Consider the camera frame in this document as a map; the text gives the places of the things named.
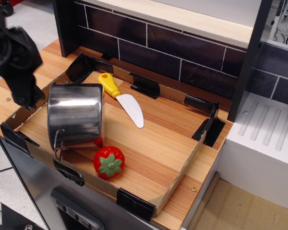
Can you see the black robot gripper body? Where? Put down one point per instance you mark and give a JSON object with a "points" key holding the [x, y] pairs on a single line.
{"points": [[19, 58]]}

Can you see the shiny metal pot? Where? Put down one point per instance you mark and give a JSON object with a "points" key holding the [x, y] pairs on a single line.
{"points": [[75, 117]]}

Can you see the cardboard fence with black tape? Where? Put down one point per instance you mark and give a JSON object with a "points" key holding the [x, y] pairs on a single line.
{"points": [[173, 152]]}

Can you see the red toy strawberry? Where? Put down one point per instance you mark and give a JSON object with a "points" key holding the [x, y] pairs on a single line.
{"points": [[109, 161]]}

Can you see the light wooden shelf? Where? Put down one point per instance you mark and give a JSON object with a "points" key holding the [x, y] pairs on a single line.
{"points": [[195, 23]]}

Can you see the grey oven control panel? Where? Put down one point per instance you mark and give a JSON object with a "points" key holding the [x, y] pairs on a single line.
{"points": [[73, 216]]}

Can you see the white ridged sink drainboard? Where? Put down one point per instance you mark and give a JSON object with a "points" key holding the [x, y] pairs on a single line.
{"points": [[255, 154]]}

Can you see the yellow handled toy knife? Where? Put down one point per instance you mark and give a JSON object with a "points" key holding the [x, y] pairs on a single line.
{"points": [[127, 101]]}

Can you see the dark grey vertical post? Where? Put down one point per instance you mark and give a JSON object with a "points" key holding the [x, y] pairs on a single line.
{"points": [[260, 35]]}

